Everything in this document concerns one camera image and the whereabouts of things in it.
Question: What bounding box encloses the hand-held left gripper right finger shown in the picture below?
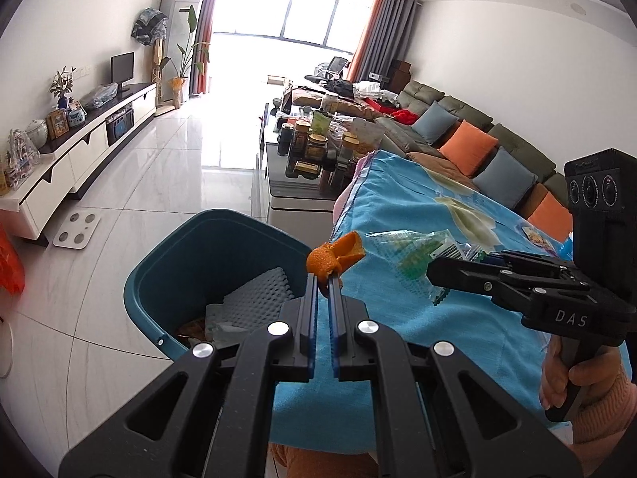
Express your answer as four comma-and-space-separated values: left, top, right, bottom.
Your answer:
328, 276, 584, 478

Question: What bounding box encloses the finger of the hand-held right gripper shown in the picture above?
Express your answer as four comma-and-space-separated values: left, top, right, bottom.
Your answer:
485, 250, 593, 284
427, 256, 543, 310

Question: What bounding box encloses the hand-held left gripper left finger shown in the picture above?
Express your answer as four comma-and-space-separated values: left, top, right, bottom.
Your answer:
59, 273, 319, 478

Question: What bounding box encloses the white foam net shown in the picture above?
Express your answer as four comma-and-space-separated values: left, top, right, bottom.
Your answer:
223, 266, 293, 332

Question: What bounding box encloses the clear wrapper with green print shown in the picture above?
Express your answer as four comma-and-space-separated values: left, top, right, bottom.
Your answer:
365, 229, 451, 306

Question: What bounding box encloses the orange peel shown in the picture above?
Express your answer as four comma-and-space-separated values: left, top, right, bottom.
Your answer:
306, 231, 366, 296

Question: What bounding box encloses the teal plastic bin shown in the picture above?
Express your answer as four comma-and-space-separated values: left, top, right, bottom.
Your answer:
123, 209, 314, 362

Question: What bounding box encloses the person's right hand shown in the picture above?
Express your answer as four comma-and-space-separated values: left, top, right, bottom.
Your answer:
539, 333, 628, 411

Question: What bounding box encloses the clear striped plastic wrapper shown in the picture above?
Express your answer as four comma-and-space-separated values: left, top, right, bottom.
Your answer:
433, 231, 491, 264

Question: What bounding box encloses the orange cushion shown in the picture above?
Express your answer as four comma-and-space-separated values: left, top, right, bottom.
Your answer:
439, 119, 499, 177
528, 192, 573, 242

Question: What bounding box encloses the blue floral blanket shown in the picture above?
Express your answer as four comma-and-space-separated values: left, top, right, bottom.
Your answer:
271, 152, 578, 439

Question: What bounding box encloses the grey-blue cushion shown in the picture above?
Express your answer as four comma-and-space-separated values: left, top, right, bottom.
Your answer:
472, 147, 539, 210
412, 101, 459, 145

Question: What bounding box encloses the person's leg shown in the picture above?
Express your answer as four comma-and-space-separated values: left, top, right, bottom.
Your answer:
269, 441, 379, 478

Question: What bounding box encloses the glass coffee table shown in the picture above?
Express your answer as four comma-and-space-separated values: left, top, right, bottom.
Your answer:
259, 104, 349, 225

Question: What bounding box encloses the pink cloth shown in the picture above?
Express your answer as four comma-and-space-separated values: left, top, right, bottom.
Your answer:
332, 152, 380, 222

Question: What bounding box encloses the green sofa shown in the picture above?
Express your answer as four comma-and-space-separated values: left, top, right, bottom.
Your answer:
373, 80, 573, 220

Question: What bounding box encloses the white clothes pile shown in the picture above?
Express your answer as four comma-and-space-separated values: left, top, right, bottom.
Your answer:
354, 82, 394, 103

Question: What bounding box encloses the dark wooden cabinet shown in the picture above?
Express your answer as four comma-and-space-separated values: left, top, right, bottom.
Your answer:
388, 60, 412, 93

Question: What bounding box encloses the brown ottoman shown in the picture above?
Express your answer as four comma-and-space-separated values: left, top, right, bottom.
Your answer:
291, 84, 379, 115

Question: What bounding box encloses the black office chair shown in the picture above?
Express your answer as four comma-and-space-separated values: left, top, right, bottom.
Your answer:
305, 56, 349, 83

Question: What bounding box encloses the white bathroom scale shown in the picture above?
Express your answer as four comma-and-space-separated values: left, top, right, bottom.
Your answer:
52, 212, 101, 249

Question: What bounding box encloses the grey and orange curtain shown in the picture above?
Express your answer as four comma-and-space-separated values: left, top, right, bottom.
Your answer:
191, 0, 227, 95
347, 0, 424, 83

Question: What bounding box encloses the white tv cabinet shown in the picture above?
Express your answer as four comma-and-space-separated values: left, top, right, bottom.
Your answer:
0, 82, 157, 240

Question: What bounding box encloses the large-leaf floor plant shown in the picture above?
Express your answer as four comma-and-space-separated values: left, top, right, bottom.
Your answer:
159, 5, 211, 108

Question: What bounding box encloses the orange plastic bag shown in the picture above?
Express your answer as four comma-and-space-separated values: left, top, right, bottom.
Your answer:
0, 224, 25, 294

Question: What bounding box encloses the plastic-wrapped item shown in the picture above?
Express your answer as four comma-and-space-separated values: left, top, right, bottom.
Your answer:
80, 82, 119, 110

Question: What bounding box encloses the large window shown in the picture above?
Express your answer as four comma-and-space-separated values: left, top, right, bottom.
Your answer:
214, 0, 384, 51

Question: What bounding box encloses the black monitor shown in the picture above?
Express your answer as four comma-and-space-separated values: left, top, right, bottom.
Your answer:
110, 52, 135, 93

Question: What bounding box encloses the sailboat model in clear cover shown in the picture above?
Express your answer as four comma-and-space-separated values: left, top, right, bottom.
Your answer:
7, 128, 41, 190

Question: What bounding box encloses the white standing air conditioner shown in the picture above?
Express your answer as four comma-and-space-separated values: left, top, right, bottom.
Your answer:
159, 0, 206, 103

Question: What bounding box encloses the white ceramic jar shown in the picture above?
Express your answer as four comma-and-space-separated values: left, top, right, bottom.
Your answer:
25, 119, 49, 147

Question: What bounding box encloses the cloth-covered standing fan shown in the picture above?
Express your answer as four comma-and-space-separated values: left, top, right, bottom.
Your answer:
131, 7, 169, 83

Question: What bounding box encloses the small olive plant in vase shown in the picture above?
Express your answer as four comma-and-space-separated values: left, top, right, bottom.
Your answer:
49, 66, 76, 109

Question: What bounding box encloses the wooden picture frame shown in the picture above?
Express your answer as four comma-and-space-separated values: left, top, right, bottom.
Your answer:
46, 108, 69, 140

